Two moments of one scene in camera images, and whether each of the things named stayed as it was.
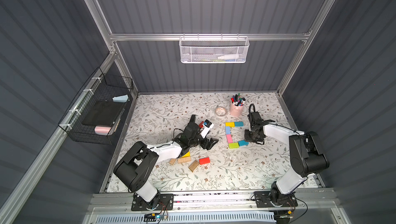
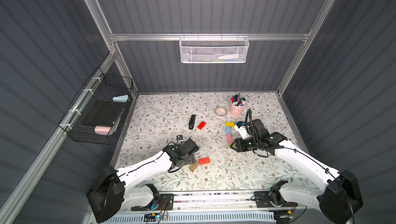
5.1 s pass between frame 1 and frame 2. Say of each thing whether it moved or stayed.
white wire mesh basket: stayed
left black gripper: moved
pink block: stayed
